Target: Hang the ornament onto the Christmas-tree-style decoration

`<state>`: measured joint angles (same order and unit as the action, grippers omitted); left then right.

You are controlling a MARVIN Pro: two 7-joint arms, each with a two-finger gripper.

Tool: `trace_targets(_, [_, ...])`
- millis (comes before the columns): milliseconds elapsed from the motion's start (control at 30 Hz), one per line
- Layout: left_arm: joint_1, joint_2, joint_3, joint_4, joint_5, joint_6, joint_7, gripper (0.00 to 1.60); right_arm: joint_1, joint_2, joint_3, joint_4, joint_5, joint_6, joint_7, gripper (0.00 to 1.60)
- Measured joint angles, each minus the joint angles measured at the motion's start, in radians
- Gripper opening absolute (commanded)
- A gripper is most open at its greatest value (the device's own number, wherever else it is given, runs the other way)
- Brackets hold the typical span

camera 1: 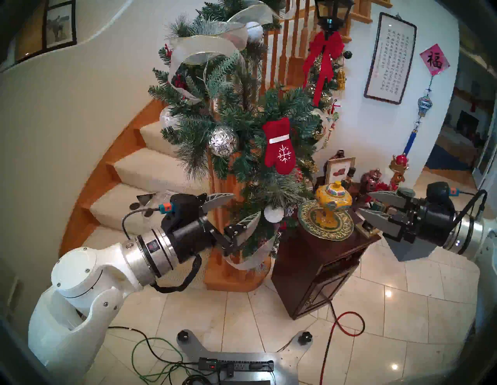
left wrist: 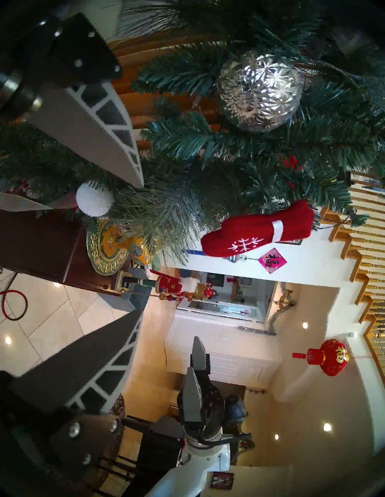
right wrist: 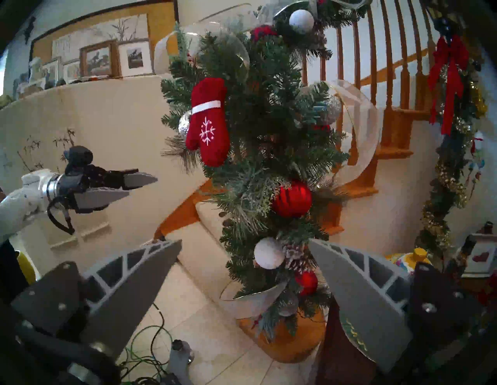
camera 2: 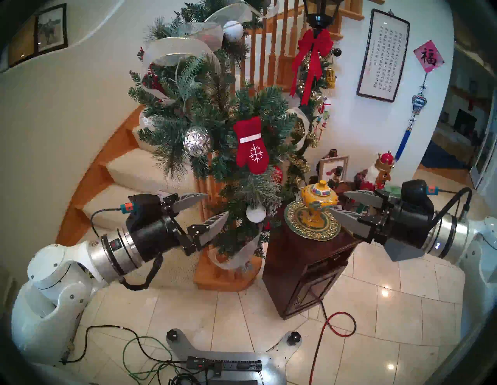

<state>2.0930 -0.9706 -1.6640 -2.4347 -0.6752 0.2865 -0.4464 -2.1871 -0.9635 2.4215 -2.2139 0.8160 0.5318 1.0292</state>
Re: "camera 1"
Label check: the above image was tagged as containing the small white framed picture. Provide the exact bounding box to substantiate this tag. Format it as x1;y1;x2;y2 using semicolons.
325;157;356;185

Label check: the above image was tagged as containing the green pine garland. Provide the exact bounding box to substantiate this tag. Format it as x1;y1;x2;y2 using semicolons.
148;0;330;268

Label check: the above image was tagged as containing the dark wooden side table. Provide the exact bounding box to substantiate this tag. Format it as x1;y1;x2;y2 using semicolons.
348;182;367;210

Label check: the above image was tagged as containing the grey plastic bin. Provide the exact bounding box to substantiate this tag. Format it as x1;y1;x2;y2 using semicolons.
390;239;437;262

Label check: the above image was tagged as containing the black framed horse photo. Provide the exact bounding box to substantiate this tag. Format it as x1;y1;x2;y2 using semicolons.
43;0;77;51

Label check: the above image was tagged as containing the silver faceted ball ornament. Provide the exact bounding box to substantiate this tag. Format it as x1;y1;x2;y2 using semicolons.
209;126;239;158

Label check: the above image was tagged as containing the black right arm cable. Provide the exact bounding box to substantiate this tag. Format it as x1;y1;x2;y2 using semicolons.
450;189;488;241

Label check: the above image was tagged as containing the yellow porcelain lidded jar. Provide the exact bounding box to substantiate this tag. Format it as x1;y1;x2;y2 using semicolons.
315;181;353;229

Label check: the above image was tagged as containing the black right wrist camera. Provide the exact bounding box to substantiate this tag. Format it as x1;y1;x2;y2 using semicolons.
425;182;461;210

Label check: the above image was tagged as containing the colourful string ornament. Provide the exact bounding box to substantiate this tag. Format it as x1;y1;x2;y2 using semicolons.
326;98;341;148

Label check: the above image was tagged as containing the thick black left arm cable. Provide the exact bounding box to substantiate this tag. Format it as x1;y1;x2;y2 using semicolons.
149;254;202;293

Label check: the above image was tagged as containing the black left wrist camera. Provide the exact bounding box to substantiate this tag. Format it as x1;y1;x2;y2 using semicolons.
159;193;206;233

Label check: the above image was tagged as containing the red velvet bow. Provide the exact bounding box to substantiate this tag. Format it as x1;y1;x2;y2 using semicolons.
303;31;345;107

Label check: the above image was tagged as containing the blue vase tassel hanging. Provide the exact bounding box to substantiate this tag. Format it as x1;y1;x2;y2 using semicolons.
403;76;433;156

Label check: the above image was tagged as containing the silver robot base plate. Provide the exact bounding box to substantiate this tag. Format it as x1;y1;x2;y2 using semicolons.
177;329;313;385

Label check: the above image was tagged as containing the large red nutcracker figure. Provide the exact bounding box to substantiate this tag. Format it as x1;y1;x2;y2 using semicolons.
369;154;409;194

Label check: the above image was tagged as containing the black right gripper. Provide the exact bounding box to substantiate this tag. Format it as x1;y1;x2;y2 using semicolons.
356;190;457;247

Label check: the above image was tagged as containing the clear plastic packaging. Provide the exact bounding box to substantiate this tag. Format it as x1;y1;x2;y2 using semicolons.
136;190;184;212

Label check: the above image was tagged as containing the thin black floor cable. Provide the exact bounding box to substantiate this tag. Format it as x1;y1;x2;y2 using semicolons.
109;327;202;367

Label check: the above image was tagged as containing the black lantern lamp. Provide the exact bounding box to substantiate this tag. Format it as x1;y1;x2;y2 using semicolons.
315;0;356;31

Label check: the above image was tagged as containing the dark red lidded jar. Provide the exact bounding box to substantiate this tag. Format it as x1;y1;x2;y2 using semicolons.
360;168;382;193

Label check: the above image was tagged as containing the carpeted wooden staircase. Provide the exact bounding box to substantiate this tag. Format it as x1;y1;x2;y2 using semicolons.
58;99;233;290

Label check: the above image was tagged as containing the dark wooden cabinet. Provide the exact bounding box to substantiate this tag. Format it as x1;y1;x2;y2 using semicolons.
271;210;381;321

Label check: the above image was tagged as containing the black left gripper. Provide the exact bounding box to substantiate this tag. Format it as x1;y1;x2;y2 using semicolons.
170;192;262;264

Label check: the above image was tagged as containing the ornate round plate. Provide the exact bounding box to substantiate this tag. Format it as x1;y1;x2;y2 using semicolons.
297;200;355;241

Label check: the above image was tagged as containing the white glass door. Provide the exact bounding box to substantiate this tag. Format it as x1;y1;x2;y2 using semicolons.
472;113;497;191

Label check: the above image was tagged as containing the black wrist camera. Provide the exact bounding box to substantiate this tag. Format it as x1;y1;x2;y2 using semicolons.
159;193;206;233
425;182;461;210

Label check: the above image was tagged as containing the green cable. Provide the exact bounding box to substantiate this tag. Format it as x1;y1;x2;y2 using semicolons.
131;337;183;383

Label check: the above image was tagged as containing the framed Chinese calligraphy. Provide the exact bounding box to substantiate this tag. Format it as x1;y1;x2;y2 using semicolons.
364;12;417;104

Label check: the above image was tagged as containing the black power strip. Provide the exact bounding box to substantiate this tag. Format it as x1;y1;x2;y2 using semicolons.
198;358;274;373

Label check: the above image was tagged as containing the red diamond fu sign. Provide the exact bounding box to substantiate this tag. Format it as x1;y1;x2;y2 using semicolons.
419;43;451;77

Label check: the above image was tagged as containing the white glitter ball ornament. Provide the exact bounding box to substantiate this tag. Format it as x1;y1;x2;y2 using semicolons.
245;21;264;43
264;205;285;224

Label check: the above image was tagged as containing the brown ceramic vase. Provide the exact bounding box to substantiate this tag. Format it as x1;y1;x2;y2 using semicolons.
323;149;346;175

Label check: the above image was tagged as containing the thin black left camera cable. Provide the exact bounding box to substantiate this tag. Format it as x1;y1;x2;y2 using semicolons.
122;208;165;239

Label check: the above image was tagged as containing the red knitted mitten ornament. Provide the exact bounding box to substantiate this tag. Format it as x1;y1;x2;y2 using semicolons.
262;118;296;175

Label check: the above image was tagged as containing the brown framed picture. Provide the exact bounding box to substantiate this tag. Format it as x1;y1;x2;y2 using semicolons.
15;8;45;64

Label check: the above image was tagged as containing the red power cable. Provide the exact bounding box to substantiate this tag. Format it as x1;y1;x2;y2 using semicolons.
319;310;365;385

